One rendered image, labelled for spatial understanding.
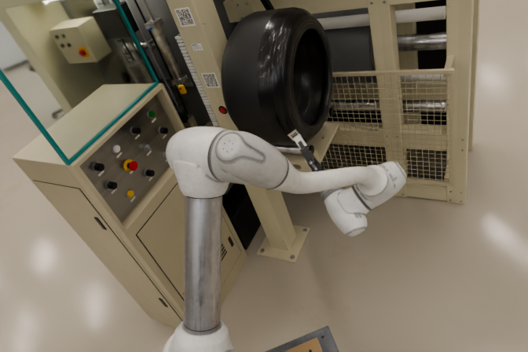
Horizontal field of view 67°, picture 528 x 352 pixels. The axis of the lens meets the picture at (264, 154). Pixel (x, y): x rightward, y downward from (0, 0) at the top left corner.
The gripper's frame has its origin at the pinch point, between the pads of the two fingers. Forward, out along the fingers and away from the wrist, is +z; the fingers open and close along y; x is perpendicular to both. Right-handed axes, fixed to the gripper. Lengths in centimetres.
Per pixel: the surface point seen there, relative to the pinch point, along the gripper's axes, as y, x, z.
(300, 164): 18.1, -7.3, 1.8
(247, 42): -28.2, 6.8, 31.9
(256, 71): -25.9, 3.6, 19.9
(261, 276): 87, -73, -8
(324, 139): 33.9, 6.2, 13.8
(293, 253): 95, -51, -4
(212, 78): -10, -16, 47
